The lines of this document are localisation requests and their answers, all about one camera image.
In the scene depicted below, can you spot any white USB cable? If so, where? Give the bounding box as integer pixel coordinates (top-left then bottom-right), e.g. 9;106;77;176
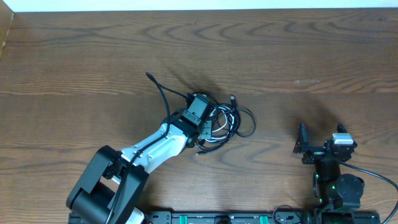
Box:
205;105;237;143

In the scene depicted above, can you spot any black USB cable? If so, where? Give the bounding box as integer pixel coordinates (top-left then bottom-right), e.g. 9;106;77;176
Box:
195;95;257;156

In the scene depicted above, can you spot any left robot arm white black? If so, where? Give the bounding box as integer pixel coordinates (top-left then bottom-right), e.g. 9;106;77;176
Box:
66;93;216;224

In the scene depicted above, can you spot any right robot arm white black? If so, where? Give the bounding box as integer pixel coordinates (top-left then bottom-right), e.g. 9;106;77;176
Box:
293;123;364;223

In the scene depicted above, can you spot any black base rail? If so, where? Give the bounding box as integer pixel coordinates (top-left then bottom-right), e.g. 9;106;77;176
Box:
68;210;382;224

